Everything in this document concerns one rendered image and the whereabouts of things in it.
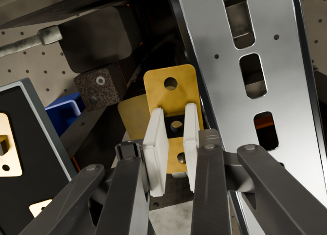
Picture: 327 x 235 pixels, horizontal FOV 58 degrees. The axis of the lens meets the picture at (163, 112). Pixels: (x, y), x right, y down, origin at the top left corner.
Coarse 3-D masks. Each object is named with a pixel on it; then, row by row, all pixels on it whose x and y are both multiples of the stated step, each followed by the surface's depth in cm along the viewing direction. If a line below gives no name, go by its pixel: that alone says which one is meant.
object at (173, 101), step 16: (144, 80) 21; (160, 80) 21; (192, 80) 21; (160, 96) 22; (176, 96) 22; (192, 96) 22; (176, 112) 22; (176, 128) 22; (176, 144) 23; (176, 160) 23
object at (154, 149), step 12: (156, 108) 21; (156, 120) 19; (156, 132) 17; (144, 144) 16; (156, 144) 16; (168, 144) 22; (144, 156) 15; (156, 156) 15; (156, 168) 15; (156, 180) 16; (156, 192) 16
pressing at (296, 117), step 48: (192, 0) 44; (288, 0) 43; (192, 48) 46; (240, 48) 46; (288, 48) 46; (240, 96) 49; (288, 96) 48; (240, 144) 52; (288, 144) 51; (240, 192) 55
